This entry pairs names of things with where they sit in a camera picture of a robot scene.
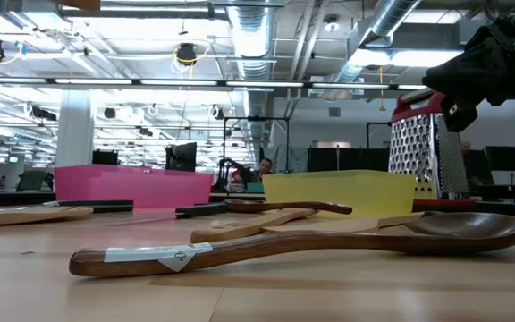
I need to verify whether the plain wooden spatula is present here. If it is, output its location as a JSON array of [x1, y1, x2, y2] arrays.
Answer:
[[264, 212, 426, 234]]

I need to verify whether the black-handled kitchen knife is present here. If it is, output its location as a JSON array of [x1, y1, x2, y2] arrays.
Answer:
[[41, 199, 135, 214], [100, 201, 231, 225]]

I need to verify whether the wooden slotted fork spatula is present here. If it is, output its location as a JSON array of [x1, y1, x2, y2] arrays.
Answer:
[[0, 205, 95, 228]]

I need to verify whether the black computer monitor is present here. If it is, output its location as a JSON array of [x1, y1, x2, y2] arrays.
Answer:
[[165, 141, 198, 174], [91, 148, 120, 166], [485, 145, 515, 173]]

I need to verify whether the black partition screen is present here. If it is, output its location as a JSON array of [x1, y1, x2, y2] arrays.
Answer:
[[306, 147, 392, 174]]

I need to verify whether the small dark wooden spoon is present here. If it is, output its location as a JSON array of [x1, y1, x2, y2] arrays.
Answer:
[[224, 199, 354, 216]]

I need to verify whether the dark wooden spoon white label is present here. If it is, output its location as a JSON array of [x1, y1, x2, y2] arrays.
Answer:
[[68, 211, 515, 278]]

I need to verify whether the person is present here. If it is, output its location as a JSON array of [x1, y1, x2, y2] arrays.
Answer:
[[255, 157, 275, 183]]

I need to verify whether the wooden spatula with burnt logo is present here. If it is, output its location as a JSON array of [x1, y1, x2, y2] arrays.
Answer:
[[190, 208, 319, 245]]

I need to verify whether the pink translucent plastic bin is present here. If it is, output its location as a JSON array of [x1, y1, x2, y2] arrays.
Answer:
[[54, 163, 215, 210]]

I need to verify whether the white building column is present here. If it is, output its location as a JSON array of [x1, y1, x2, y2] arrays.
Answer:
[[55, 89, 96, 168]]

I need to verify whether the metal box grater red handle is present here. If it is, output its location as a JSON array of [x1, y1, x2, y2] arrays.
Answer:
[[388, 90, 477, 212]]

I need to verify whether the silver ventilation duct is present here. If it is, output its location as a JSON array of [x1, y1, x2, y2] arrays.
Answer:
[[319, 0, 425, 100], [226, 0, 277, 167]]

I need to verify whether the black background metal frame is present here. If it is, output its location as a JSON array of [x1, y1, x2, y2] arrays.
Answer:
[[221, 115, 291, 187]]

